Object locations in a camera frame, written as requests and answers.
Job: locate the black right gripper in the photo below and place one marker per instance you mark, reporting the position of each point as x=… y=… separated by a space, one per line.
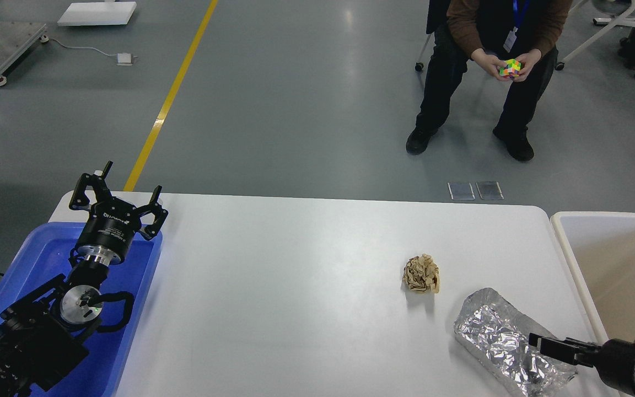
x=614 y=360

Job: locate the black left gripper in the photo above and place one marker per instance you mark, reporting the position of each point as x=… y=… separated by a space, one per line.
x=109 y=228

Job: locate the aluminium foil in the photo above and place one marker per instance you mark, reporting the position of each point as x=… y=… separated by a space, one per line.
x=497 y=335

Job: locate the colourful puzzle cube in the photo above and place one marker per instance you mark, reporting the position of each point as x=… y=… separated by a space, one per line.
x=511 y=70

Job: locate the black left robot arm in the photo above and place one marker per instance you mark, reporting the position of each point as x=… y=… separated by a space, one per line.
x=42 y=334

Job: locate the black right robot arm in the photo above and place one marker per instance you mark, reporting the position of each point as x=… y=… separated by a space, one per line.
x=614 y=360

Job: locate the person's left hand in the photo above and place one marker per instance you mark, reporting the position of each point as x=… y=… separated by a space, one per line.
x=528 y=60

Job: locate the person's right hand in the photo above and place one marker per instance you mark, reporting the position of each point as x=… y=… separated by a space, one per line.
x=491 y=64

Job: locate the beige plastic bin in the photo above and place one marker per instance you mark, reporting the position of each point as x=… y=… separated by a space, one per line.
x=599 y=248

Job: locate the right floor metal plate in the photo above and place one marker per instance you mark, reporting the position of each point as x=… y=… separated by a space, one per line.
x=489 y=190

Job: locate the floor metal plate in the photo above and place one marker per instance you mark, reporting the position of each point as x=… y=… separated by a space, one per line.
x=489 y=190
x=461 y=191

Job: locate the white flat board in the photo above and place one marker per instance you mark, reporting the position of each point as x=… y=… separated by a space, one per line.
x=97 y=14

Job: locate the metal cart platform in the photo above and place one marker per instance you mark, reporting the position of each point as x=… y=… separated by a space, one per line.
x=16 y=37

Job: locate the crumpled brown paper ball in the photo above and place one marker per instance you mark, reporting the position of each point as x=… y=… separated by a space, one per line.
x=421 y=275

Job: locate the left floor metal plate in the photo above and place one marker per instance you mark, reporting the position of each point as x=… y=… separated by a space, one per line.
x=461 y=191

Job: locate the black chair with casters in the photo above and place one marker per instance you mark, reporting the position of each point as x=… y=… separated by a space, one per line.
x=436 y=16

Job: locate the white power adapter with cable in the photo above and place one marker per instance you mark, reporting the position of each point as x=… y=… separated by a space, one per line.
x=120 y=58

